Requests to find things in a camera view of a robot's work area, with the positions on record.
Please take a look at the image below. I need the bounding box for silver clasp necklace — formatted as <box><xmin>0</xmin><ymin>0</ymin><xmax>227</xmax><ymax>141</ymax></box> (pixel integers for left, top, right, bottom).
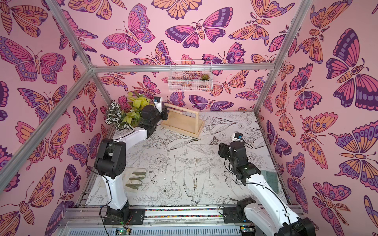
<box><xmin>208</xmin><ymin>159</ymin><xmax>216</xmax><ymax>188</ymax></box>

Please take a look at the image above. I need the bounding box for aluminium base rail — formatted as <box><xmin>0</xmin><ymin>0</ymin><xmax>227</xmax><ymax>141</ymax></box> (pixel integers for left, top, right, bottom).
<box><xmin>57</xmin><ymin>204</ymin><xmax>308</xmax><ymax>236</ymax></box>

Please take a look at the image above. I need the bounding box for teal plastic paddle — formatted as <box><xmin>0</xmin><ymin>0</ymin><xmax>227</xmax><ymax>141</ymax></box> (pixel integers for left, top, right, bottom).
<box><xmin>261</xmin><ymin>170</ymin><xmax>280</xmax><ymax>194</ymax></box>

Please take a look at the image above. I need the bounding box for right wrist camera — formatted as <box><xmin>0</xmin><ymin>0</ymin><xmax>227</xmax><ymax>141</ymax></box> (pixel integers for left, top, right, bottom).
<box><xmin>232</xmin><ymin>132</ymin><xmax>244</xmax><ymax>142</ymax></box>

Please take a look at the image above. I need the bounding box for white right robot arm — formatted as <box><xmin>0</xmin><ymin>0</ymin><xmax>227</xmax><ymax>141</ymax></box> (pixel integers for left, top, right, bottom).
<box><xmin>218</xmin><ymin>141</ymin><xmax>316</xmax><ymax>236</ymax></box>

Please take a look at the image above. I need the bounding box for wooden jewelry display stand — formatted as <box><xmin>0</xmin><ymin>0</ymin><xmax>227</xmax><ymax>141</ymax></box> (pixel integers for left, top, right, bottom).
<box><xmin>160</xmin><ymin>103</ymin><xmax>205</xmax><ymax>138</ymax></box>

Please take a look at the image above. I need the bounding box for green potted plant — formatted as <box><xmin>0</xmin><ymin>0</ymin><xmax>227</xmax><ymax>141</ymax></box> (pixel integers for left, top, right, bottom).
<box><xmin>105</xmin><ymin>92</ymin><xmax>153</xmax><ymax>131</ymax></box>

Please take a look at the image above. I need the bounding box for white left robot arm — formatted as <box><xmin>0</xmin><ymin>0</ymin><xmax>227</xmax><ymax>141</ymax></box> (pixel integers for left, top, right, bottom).
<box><xmin>94</xmin><ymin>105</ymin><xmax>168</xmax><ymax>225</ymax></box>

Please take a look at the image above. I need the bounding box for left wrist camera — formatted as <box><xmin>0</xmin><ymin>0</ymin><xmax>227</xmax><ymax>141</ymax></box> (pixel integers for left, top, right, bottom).
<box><xmin>153</xmin><ymin>96</ymin><xmax>162</xmax><ymax>113</ymax></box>

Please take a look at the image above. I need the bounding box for small succulent in basket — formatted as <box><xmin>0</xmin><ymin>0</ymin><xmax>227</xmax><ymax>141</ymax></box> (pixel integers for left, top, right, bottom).
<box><xmin>201</xmin><ymin>74</ymin><xmax>211</xmax><ymax>80</ymax></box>

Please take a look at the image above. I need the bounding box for white wire wall basket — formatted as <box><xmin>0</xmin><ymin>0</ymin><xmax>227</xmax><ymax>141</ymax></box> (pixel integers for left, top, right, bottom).
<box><xmin>166</xmin><ymin>59</ymin><xmax>214</xmax><ymax>92</ymax></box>

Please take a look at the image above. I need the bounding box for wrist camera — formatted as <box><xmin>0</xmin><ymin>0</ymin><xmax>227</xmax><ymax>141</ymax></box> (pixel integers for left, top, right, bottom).
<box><xmin>153</xmin><ymin>96</ymin><xmax>162</xmax><ymax>113</ymax></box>
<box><xmin>232</xmin><ymin>132</ymin><xmax>244</xmax><ymax>142</ymax></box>

